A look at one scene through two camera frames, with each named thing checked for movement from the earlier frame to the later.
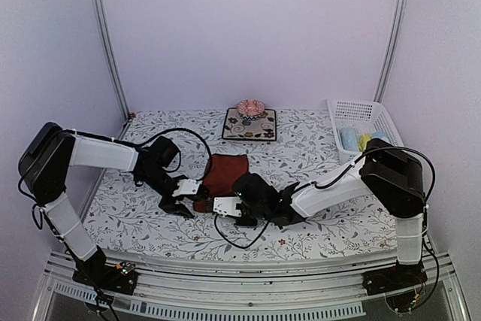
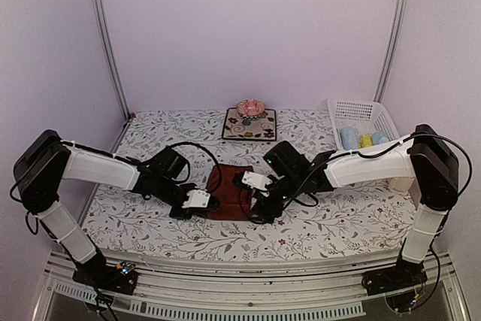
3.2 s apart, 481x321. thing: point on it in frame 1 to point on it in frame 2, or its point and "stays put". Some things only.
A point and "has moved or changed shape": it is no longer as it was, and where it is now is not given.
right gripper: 243,222 to 259,210
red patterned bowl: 250,109 stays put
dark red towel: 221,173 has moved or changed shape
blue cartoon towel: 379,134 stays put
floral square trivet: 262,128 stays put
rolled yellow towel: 362,143 stays put
